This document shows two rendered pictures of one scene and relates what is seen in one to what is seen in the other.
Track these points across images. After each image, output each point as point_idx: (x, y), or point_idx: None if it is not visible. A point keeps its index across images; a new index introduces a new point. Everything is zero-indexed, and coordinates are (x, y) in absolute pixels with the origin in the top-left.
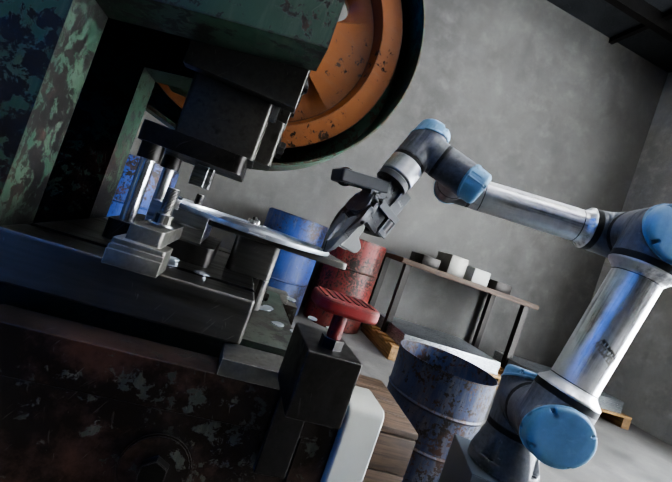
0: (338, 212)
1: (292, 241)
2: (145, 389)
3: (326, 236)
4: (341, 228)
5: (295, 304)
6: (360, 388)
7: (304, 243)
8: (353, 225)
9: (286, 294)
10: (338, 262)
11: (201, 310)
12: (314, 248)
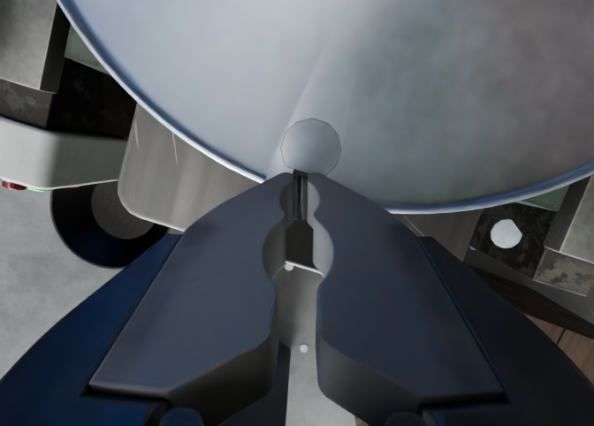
0: (582, 389)
1: (433, 44)
2: None
3: (345, 189)
4: (245, 245)
5: (571, 291)
6: (28, 165)
7: (548, 181)
8: (102, 289)
9: (582, 252)
10: (123, 162)
11: None
12: (436, 193)
